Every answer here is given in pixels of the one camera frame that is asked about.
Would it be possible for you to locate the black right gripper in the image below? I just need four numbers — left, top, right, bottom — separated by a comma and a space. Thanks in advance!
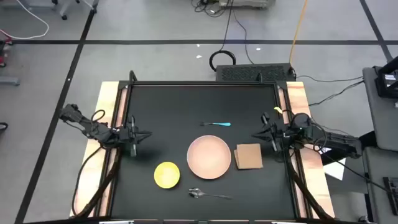
251, 112, 289, 152

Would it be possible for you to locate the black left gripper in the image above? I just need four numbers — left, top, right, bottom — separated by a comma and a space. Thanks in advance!
119, 114, 153, 157

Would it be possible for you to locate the fork with blue handle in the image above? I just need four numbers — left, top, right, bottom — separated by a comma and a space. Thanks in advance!
200, 121, 232, 128

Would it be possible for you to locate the small yellow bowl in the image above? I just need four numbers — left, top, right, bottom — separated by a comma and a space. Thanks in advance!
153, 161, 181, 190

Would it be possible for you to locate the large tan ceramic bowl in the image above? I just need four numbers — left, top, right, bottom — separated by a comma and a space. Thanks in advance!
186, 134, 233, 180

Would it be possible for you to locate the silver metal spoon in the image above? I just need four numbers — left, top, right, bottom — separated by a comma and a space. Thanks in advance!
188, 187, 233, 200

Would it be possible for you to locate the folded brown napkin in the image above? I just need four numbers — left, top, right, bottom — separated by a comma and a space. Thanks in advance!
233, 142, 264, 170

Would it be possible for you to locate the black perforated computer case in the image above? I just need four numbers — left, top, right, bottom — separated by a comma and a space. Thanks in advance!
215, 63, 297, 83

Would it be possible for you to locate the white paper sheet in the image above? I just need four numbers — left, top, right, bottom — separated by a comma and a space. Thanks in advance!
317, 146, 346, 181

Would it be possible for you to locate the black diagonal stand beam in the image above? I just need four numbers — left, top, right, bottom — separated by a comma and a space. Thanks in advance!
320, 130, 377, 166

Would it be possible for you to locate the grey cart top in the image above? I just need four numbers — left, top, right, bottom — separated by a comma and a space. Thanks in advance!
362, 66, 398, 152

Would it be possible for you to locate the black monitor device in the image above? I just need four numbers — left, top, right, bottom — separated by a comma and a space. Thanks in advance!
374, 55, 398, 100

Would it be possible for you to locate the grey equipment box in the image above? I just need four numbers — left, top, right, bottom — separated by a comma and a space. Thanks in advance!
218, 0, 277, 9

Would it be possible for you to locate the black keyboard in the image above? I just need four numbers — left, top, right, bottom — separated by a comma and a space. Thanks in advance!
382, 176, 398, 208

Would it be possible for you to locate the grey office chair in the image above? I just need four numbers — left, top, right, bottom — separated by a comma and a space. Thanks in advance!
51, 0, 100, 21

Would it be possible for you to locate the grey furniture foot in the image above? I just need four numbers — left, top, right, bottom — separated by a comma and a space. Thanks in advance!
0, 76, 21, 86

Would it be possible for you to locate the red and black cart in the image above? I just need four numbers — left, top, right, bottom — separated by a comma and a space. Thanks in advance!
0, 29, 14, 68

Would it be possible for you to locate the black aluminium table frame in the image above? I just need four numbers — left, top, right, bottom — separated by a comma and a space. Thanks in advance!
70, 70, 336, 224

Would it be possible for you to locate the long black power cable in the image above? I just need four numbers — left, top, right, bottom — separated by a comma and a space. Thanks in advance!
295, 74, 365, 84

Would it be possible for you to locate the coiled black cable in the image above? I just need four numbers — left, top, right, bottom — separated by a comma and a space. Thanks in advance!
208, 0, 237, 73

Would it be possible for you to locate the thin black cable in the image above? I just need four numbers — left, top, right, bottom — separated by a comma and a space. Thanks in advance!
232, 9, 255, 65

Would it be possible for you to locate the yellow extension cable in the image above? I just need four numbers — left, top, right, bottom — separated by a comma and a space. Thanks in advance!
289, 0, 310, 65

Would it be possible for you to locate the white cable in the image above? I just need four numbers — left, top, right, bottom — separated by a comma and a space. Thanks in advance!
0, 0, 50, 40

